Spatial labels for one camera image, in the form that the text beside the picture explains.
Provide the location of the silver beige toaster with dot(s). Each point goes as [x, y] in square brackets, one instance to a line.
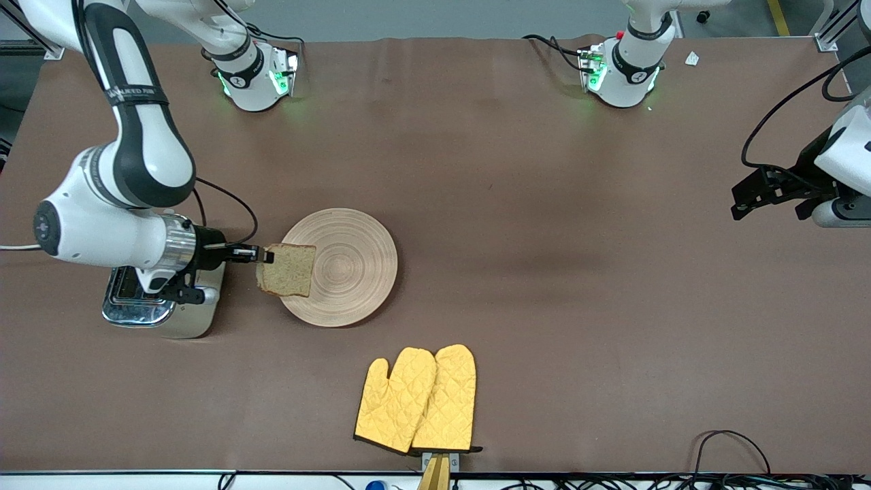
[197, 320]

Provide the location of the white paper scrap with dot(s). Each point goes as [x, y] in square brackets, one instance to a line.
[692, 58]

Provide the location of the tan wooden stick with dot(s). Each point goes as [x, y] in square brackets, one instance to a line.
[435, 476]

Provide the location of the brown toast slice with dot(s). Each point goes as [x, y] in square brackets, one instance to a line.
[289, 269]

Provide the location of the round wooden plate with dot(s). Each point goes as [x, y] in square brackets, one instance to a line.
[354, 272]

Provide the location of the grey metal bracket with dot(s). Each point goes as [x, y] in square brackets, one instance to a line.
[442, 461]

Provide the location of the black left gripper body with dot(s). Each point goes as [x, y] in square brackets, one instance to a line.
[807, 170]

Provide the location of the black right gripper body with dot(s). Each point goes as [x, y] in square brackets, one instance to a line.
[208, 254]

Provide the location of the small blue object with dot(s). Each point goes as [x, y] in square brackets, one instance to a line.
[374, 485]

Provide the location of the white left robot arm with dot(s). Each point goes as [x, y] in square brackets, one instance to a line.
[633, 68]

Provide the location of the yellow quilted oven mitt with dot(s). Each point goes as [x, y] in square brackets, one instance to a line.
[449, 401]
[395, 401]

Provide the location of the aluminium frame profile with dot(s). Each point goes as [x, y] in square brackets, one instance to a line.
[827, 41]
[47, 49]

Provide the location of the black caster wheel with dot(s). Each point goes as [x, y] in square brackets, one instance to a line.
[703, 15]

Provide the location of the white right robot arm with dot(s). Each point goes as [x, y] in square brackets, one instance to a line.
[146, 150]

